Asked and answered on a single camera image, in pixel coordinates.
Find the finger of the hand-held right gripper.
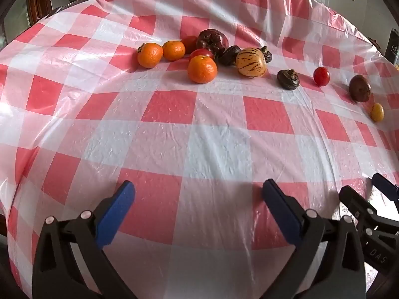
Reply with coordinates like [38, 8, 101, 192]
[372, 173, 399, 217]
[339, 185, 392, 240]

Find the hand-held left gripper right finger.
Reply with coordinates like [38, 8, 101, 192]
[262, 179, 366, 299]

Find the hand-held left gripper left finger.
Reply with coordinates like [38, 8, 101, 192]
[32, 180, 138, 299]

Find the small yellow kumquat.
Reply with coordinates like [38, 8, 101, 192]
[370, 103, 385, 123]

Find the brown passion fruit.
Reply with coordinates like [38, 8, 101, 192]
[348, 74, 371, 103]

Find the small red cherry tomato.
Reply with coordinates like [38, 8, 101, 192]
[313, 66, 330, 86]

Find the small dark wrinkled fruit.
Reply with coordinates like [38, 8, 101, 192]
[277, 69, 300, 91]
[259, 46, 273, 64]
[217, 45, 241, 67]

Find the striped yellow pepino melon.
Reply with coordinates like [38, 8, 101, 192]
[236, 47, 267, 78]

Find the orange with leaf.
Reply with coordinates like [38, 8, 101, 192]
[137, 42, 164, 69]

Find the large dark purple fruit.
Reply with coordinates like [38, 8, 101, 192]
[196, 29, 229, 59]

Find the red white checkered tablecloth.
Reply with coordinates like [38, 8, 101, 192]
[0, 0, 399, 299]

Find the black box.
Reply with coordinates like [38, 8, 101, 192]
[385, 29, 399, 64]

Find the wooden cabinet with glass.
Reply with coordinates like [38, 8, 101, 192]
[0, 0, 53, 49]

